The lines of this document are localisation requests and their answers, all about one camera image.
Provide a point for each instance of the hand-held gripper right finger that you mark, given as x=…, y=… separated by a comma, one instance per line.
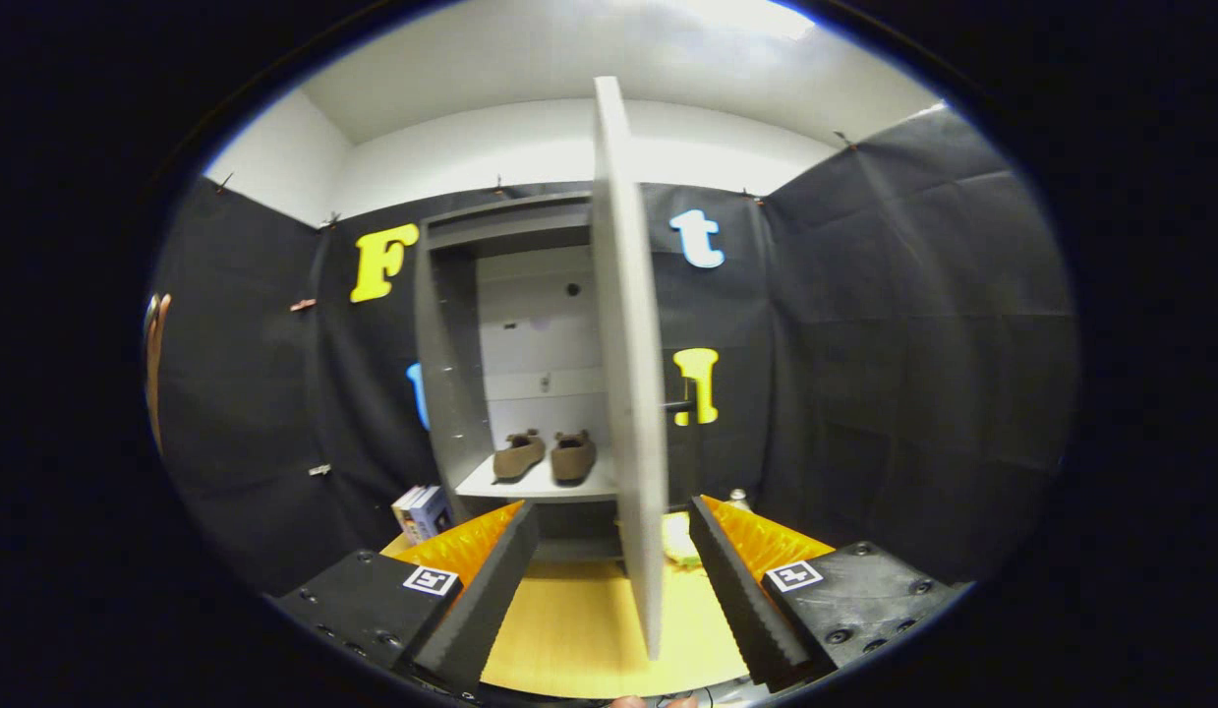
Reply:
x=741, y=600

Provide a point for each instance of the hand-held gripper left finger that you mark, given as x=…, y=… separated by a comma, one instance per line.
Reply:
x=486, y=600

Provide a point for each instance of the brown fuzzy shoe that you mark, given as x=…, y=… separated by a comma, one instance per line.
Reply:
x=518, y=457
x=573, y=457

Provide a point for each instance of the grey shoe cabinet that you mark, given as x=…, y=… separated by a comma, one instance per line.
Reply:
x=451, y=374

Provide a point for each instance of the beige shoe cabinet door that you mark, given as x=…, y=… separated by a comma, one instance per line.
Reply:
x=628, y=344

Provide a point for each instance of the yellow plush toy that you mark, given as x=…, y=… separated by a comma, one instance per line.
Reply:
x=679, y=541

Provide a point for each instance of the blue cover book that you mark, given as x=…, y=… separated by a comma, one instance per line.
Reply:
x=434, y=513

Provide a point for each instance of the black backdrop cloth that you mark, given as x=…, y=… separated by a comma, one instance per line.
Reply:
x=913, y=344

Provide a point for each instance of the black binder clip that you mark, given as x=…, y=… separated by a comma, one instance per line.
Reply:
x=754, y=196
x=222, y=183
x=844, y=139
x=329, y=219

